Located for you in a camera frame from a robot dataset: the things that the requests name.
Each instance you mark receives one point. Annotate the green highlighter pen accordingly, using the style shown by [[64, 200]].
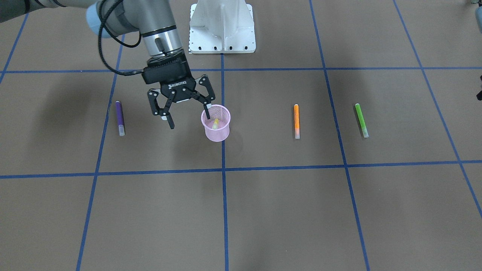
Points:
[[361, 120]]

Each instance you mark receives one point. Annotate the yellow highlighter pen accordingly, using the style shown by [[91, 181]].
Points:
[[215, 124]]

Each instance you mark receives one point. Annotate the purple highlighter pen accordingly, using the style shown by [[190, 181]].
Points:
[[120, 118]]

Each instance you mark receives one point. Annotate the orange highlighter pen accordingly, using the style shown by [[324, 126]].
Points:
[[296, 122]]

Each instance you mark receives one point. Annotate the white pedestal column base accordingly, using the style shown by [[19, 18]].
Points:
[[221, 26]]

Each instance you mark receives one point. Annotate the pink mesh pen holder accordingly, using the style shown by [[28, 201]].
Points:
[[209, 115]]

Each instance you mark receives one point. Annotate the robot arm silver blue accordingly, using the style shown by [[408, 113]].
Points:
[[478, 16], [154, 22]]

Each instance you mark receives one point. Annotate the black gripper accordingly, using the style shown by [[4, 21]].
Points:
[[177, 89]]

